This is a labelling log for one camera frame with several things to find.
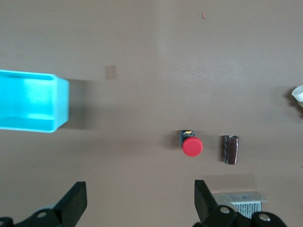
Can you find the dark brown cylindrical capacitor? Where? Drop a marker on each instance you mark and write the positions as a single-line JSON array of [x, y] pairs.
[[230, 150]]

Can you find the metal mesh power supply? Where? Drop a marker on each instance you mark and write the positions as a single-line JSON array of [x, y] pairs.
[[248, 204]]

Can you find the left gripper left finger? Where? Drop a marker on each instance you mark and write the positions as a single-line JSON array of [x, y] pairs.
[[71, 203]]

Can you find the red push button black base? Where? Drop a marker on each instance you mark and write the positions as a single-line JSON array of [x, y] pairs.
[[192, 147]]

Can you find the beige tape patch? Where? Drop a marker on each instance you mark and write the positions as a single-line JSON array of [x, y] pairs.
[[111, 72]]

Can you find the blue plastic box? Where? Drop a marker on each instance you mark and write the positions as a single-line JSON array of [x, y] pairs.
[[61, 104]]

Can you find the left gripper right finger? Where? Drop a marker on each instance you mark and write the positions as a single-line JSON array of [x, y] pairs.
[[206, 203]]

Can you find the brass fitting with white caps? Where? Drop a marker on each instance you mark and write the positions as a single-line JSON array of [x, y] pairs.
[[298, 93]]

